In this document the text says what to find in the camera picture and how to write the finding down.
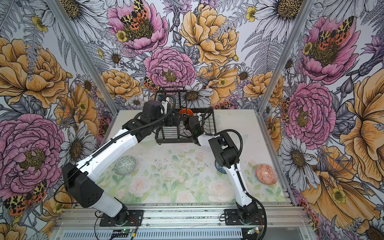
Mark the orange plastic bowl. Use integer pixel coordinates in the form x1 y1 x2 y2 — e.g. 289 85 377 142
179 108 194 117

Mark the green patterned ceramic bowl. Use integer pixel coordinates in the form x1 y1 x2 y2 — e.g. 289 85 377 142
114 156 136 176

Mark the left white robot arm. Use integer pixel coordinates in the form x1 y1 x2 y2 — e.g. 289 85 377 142
63 96 176 226

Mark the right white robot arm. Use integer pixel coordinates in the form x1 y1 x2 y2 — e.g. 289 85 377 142
184 116 262 224

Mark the black metal dish rack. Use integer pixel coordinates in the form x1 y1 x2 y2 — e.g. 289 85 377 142
154 88 217 145

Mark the blue floral ceramic bowl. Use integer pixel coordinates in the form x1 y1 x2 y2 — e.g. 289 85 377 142
215 161 227 175

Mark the red patterned ceramic bowl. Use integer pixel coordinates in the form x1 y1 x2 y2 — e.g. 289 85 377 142
256 164 278 186

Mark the green circuit board right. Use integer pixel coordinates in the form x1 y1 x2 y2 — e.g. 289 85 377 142
247 227 260 235

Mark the green circuit board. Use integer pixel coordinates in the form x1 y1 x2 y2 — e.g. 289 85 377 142
111 229 132 240
247 227 260 235

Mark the green circuit board left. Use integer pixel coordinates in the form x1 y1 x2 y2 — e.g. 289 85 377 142
111 229 132 240

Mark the left black corrugated cable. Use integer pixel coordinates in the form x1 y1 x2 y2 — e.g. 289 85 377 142
74 94 177 175

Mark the black corrugated cable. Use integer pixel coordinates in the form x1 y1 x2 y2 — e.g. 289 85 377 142
74 94 177 175
201 106 268 240

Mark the right black corrugated cable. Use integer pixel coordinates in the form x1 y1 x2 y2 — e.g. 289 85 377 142
201 106 268 240

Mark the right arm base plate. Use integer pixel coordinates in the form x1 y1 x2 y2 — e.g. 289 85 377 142
224 209 267 226

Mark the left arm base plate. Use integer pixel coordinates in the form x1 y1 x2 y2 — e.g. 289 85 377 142
100 210 144 227

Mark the aluminium front rail frame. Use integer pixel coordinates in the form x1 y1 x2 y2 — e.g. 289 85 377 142
50 200 316 240

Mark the aluminium corner post left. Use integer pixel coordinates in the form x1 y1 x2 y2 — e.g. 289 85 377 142
47 1 119 117

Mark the aluminium corner post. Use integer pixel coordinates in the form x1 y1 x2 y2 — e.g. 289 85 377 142
258 0 315 115
47 1 119 117

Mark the aluminium corner post right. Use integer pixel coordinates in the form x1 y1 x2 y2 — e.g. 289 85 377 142
258 0 315 115

